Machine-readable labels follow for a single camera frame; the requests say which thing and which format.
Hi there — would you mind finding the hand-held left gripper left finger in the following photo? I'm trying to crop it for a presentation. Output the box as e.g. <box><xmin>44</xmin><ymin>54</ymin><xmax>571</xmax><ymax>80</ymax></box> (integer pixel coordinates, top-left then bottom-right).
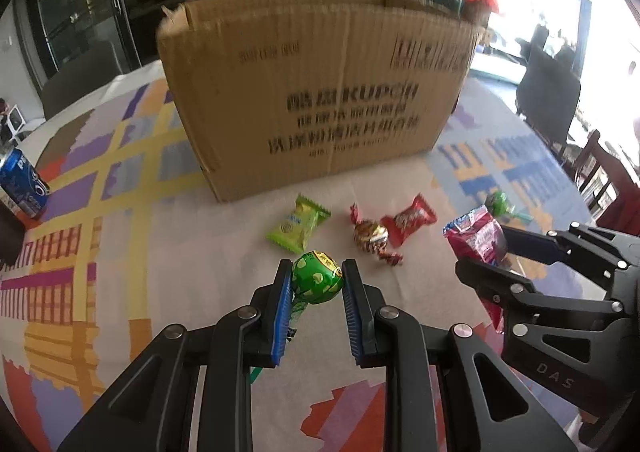
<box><xmin>56</xmin><ymin>259</ymin><xmax>294</xmax><ymax>452</ymax></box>

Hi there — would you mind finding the brown wooden chair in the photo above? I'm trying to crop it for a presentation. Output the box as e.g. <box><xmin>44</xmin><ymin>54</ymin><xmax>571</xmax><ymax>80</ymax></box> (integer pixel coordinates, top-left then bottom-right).
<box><xmin>572</xmin><ymin>129</ymin><xmax>640</xmax><ymax>233</ymax></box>

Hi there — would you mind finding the blue Oreo packet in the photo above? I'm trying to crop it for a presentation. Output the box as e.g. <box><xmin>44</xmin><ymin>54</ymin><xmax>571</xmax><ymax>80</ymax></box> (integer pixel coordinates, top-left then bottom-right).
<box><xmin>0</xmin><ymin>148</ymin><xmax>51</xmax><ymax>219</ymax></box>

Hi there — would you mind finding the black mug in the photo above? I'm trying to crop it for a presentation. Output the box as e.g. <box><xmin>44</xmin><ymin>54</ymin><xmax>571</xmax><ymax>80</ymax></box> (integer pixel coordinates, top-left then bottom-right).
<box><xmin>0</xmin><ymin>205</ymin><xmax>25</xmax><ymax>268</ymax></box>

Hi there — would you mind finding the pink snack packet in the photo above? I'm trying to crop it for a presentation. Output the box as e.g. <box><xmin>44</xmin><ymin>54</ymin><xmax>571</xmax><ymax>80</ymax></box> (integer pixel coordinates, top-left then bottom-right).
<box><xmin>442</xmin><ymin>205</ymin><xmax>511</xmax><ymax>332</ymax></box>

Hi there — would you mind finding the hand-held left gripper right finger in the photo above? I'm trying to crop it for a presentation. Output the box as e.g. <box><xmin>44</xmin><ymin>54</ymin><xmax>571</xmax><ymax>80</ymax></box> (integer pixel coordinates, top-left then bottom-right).
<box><xmin>341</xmin><ymin>259</ymin><xmax>579</xmax><ymax>452</ymax></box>

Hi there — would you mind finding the brown cardboard box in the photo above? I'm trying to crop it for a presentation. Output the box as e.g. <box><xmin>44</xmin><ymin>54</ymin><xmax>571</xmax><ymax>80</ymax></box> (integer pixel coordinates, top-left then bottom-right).
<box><xmin>156</xmin><ymin>0</ymin><xmax>486</xmax><ymax>204</ymax></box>

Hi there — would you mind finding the gold twist-wrapped candy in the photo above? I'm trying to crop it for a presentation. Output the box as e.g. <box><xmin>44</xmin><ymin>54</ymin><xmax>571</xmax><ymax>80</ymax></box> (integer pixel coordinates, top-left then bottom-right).
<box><xmin>348</xmin><ymin>202</ymin><xmax>405</xmax><ymax>267</ymax></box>

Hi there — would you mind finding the green candy packet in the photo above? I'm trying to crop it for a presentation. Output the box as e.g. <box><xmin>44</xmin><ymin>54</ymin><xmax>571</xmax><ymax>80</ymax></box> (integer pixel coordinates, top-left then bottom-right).
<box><xmin>265</xmin><ymin>193</ymin><xmax>332</xmax><ymax>254</ymax></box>

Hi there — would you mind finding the white small rack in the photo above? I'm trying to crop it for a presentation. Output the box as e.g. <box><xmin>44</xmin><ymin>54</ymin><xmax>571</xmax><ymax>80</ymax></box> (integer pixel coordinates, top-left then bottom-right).
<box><xmin>0</xmin><ymin>97</ymin><xmax>28</xmax><ymax>140</ymax></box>

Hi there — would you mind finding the dark grey dining chair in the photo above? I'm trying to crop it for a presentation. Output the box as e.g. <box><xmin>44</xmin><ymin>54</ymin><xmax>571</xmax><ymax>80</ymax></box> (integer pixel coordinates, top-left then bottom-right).
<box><xmin>515</xmin><ymin>45</ymin><xmax>583</xmax><ymax>153</ymax></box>
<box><xmin>40</xmin><ymin>40</ymin><xmax>126</xmax><ymax>118</ymax></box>

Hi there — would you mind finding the red candy packet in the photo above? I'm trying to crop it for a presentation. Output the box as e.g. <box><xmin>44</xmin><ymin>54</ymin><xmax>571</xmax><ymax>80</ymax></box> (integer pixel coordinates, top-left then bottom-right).
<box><xmin>381</xmin><ymin>193</ymin><xmax>437</xmax><ymax>248</ymax></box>

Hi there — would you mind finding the green lollipop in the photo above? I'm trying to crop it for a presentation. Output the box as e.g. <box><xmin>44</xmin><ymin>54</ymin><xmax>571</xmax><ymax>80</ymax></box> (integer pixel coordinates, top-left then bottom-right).
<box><xmin>484</xmin><ymin>189</ymin><xmax>535</xmax><ymax>223</ymax></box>
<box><xmin>250</xmin><ymin>249</ymin><xmax>345</xmax><ymax>383</ymax></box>

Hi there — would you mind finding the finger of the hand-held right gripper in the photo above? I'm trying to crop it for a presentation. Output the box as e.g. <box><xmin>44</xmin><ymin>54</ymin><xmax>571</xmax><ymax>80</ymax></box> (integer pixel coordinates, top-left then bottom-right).
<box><xmin>497</xmin><ymin>221</ymin><xmax>640</xmax><ymax>305</ymax></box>
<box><xmin>454</xmin><ymin>257</ymin><xmax>631</xmax><ymax>339</ymax></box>

